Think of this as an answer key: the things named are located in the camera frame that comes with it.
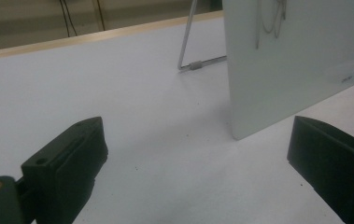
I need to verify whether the metal whiteboard stand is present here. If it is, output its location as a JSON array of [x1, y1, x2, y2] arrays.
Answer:
[[177, 0, 229, 73]]

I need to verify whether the black hanging cable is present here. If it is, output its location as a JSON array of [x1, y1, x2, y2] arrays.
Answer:
[[59, 0, 71, 38], [63, 0, 78, 36]]

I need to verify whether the wooden table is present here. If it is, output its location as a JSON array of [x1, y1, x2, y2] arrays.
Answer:
[[0, 9, 225, 63]]

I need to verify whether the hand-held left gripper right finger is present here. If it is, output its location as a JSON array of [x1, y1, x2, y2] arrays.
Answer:
[[287, 115, 354, 224]]

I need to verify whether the pale green glass whiteboard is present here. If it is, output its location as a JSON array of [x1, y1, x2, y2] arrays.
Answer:
[[221, 0, 354, 141]]

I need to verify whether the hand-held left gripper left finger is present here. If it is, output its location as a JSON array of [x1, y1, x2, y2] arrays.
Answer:
[[21, 116, 109, 224]]

